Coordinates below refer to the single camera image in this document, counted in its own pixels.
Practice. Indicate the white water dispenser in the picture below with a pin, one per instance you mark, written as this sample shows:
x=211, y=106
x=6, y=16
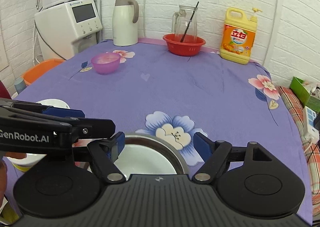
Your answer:
x=60, y=34

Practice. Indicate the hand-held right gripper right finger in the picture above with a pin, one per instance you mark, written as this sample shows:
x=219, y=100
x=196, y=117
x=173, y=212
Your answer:
x=201, y=144

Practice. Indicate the orange plaid cloth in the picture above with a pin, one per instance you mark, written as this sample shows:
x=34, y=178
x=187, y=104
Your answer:
x=312, y=162

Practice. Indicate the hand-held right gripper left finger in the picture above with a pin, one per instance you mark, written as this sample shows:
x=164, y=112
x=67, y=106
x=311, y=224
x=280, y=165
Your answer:
x=120, y=142

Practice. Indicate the grey cup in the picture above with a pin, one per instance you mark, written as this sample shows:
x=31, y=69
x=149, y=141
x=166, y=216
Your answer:
x=20, y=88

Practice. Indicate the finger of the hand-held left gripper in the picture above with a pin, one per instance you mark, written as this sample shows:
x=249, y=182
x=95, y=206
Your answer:
x=95, y=128
x=62, y=113

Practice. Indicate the green box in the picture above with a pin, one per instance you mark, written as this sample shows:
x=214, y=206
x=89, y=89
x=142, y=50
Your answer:
x=307, y=94

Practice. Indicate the red plastic basket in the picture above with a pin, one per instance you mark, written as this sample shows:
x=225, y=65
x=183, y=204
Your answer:
x=185, y=47

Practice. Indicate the stainless steel bowl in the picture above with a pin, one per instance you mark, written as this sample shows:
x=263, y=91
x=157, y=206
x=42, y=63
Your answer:
x=175, y=148

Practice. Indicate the white thermos jug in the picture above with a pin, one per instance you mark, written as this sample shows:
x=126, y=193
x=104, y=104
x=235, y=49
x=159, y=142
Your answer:
x=123, y=24

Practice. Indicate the white bowl with red pattern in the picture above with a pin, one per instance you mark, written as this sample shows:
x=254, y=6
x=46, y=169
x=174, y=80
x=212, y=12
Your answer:
x=145, y=159

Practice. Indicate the black stirring stick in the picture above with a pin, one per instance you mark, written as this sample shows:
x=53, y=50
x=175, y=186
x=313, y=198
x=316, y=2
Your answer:
x=190, y=20

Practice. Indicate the yellow plastic plate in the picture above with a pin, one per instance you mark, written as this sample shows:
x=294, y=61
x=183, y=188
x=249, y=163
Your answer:
x=21, y=167

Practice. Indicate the purple floral tablecloth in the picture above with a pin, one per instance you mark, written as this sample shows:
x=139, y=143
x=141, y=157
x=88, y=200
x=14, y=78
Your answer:
x=175, y=87

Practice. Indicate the yellow detergent pump bottle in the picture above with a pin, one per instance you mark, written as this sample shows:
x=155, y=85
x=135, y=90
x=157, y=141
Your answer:
x=237, y=39

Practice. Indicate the white power strip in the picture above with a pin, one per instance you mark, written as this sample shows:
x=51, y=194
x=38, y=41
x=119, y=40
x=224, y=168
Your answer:
x=311, y=124

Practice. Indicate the orange plastic basin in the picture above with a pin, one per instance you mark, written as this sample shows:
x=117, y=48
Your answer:
x=40, y=69

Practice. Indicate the glass pitcher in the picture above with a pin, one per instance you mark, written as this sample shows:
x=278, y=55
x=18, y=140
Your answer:
x=185, y=22

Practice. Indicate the person's left hand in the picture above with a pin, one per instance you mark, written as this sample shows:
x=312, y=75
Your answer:
x=15, y=156

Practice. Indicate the purple plastic bowl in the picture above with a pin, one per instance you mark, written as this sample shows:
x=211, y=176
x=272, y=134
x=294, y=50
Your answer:
x=105, y=63

